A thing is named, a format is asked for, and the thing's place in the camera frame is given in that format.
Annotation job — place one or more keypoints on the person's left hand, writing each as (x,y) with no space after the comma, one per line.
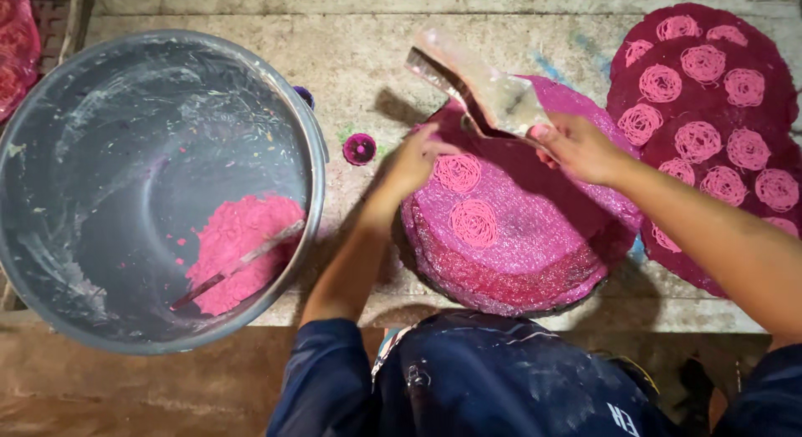
(407,170)

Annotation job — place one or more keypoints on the person's right hand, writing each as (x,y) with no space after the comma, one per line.
(586,152)

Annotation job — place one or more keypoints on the person's left fingers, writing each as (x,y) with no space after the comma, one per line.
(432,142)

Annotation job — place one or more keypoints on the clear plastic piping bag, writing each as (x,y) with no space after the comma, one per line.
(501,98)

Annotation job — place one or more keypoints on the pink noodle coil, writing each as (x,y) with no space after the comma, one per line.
(457,173)
(473,223)

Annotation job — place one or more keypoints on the small purple round cap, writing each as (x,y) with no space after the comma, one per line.
(359,149)

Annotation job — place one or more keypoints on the small dark purple cup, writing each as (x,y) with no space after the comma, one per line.
(306,96)

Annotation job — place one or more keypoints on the stack of pink woven trays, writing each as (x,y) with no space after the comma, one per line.
(526,249)

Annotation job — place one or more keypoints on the pink dough lump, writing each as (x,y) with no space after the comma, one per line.
(241,236)

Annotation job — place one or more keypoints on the dough-coated stirring stick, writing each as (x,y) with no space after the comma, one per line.
(250,256)

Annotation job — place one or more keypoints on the person's dark blue clothing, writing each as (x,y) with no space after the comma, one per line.
(501,374)

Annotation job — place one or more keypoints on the group of pink noodle coils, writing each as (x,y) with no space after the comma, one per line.
(697,141)

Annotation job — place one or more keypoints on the dark maroon woven tray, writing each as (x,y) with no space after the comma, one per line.
(695,111)

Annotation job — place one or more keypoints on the large grey metal basin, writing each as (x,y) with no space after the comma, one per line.
(125,123)

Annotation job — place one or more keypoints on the pink tray with coils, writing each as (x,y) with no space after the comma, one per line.
(15,55)

